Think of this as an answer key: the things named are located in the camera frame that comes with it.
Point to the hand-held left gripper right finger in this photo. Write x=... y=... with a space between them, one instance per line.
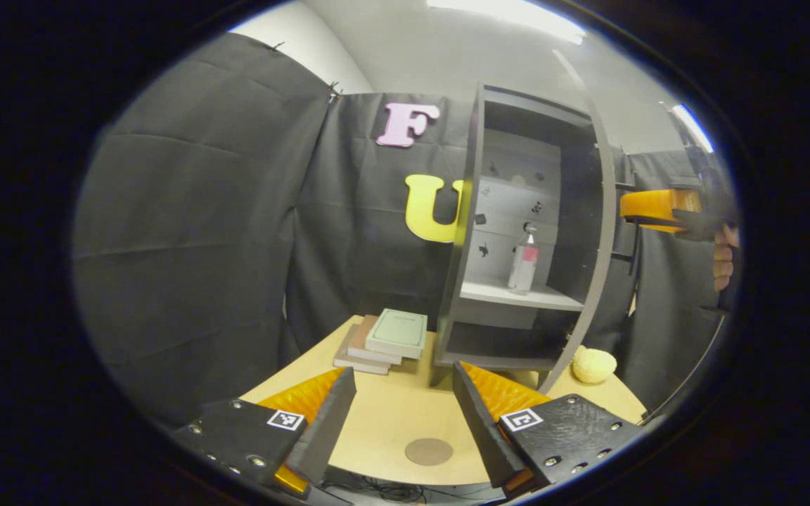
x=479 y=422

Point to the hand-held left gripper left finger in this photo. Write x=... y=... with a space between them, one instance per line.
x=324 y=429

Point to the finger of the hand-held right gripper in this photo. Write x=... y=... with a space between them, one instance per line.
x=654 y=207

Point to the light grey cabinet door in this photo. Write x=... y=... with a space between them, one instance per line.
x=605 y=232

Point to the clear bottle with pink label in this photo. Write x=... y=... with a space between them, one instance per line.
x=523 y=263

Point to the dark grey cabinet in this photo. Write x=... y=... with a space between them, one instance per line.
x=465 y=232

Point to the grey book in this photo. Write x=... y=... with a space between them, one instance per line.
x=349 y=362

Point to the small ceiling light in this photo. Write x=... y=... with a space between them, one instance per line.
x=693 y=128

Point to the brown book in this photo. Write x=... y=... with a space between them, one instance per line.
x=363 y=344

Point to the green notebook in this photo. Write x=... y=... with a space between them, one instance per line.
x=398 y=332

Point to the yellow plush toy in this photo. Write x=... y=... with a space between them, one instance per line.
x=593 y=365

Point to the black backdrop cloth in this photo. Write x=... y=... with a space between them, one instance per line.
x=187 y=232

